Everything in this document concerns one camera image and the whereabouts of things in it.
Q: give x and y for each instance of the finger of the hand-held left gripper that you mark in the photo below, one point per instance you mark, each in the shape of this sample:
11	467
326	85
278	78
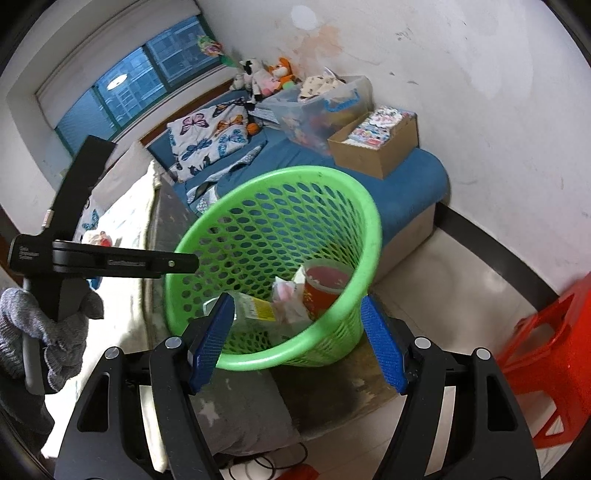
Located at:
87	175

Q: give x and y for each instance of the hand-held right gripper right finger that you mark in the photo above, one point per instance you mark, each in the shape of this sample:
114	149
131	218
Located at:
385	346

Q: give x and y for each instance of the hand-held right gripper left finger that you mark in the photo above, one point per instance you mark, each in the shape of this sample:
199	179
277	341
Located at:
210	346

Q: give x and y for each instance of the red crinkled wrapper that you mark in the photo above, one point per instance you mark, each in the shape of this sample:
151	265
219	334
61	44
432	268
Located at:
104	240

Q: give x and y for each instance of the yellow drink carton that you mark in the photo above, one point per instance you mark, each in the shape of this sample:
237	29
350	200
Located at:
256	307

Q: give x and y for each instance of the red plastic cup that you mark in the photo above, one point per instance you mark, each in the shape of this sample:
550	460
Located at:
323	295

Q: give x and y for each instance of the green plastic basket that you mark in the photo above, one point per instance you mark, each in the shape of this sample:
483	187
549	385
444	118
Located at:
277	207

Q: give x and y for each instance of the person's left forearm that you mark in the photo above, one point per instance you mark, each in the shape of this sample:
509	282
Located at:
18	415

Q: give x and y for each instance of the person's left hand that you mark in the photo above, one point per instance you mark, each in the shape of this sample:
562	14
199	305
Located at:
64	341

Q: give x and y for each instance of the beige pillow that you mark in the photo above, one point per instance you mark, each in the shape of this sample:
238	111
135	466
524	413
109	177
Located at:
124	166

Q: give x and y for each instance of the butterfly print pillow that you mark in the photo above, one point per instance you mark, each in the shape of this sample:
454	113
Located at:
207	134
90	219

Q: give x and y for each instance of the window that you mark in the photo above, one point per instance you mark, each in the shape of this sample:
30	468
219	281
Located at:
124	92

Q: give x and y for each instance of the butterfly print cloth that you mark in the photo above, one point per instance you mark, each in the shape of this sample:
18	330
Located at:
207	196

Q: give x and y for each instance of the red plastic object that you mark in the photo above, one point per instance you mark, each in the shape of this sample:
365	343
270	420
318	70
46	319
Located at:
300	473

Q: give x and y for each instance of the blue mattress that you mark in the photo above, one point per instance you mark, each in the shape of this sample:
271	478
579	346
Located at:
415	184

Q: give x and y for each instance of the small patterned cloth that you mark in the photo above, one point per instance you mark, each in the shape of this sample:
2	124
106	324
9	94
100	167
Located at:
251	157

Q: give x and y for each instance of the red plastic stool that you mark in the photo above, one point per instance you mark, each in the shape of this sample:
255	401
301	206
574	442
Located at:
554	350

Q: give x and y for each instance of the orange ball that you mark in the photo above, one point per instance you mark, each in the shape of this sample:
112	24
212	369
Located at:
252	129

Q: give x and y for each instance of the hanging flower decoration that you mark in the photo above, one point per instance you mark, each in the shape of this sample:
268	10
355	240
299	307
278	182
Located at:
210	46

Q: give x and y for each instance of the cardboard box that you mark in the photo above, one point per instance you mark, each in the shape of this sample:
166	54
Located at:
369	161

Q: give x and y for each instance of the dotted long box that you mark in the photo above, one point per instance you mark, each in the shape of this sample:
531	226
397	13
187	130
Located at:
268	115

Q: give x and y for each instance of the cow plush toy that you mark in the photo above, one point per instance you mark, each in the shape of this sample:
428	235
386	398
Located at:
251	74

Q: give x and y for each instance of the clear plastic storage box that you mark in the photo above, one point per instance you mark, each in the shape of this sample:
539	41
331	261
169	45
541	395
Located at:
300	120

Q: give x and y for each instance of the orange fox plush toy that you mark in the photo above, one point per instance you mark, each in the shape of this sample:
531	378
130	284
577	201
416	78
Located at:
281	69

